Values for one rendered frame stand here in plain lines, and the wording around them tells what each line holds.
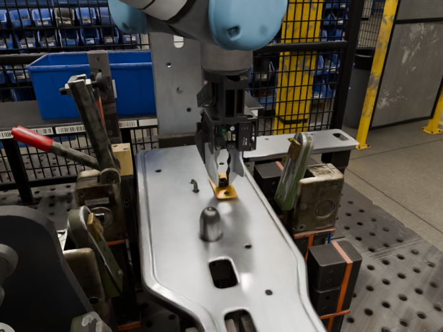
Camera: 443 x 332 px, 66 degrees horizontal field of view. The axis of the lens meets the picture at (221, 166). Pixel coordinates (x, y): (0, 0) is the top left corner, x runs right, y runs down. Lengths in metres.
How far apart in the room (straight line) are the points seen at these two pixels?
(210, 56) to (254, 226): 0.26
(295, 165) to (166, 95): 0.38
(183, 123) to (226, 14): 0.58
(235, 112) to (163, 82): 0.35
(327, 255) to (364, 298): 0.38
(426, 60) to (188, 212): 3.19
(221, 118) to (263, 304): 0.25
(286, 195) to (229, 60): 0.25
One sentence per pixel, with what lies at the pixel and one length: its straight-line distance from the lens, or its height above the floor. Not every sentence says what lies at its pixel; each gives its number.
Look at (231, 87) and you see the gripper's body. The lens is 0.48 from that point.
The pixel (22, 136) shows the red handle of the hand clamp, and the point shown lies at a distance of 0.57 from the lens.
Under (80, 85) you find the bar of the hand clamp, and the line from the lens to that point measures 0.52.
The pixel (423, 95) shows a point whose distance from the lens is 3.73.
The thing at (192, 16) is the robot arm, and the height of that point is 1.31.
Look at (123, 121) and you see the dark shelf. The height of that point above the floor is 1.02.
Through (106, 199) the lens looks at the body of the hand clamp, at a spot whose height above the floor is 1.02.
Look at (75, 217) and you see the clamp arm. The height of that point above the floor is 1.11.
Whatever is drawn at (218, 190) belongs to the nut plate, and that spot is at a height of 1.01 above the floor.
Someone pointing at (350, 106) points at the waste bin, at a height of 0.22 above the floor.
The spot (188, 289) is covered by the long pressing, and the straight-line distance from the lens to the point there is 0.45.
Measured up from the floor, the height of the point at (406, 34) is 0.95.
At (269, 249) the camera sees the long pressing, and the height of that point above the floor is 1.00.
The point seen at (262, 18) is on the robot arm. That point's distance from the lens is 0.31.
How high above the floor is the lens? 1.34
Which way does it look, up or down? 29 degrees down
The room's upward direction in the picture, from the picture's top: straight up
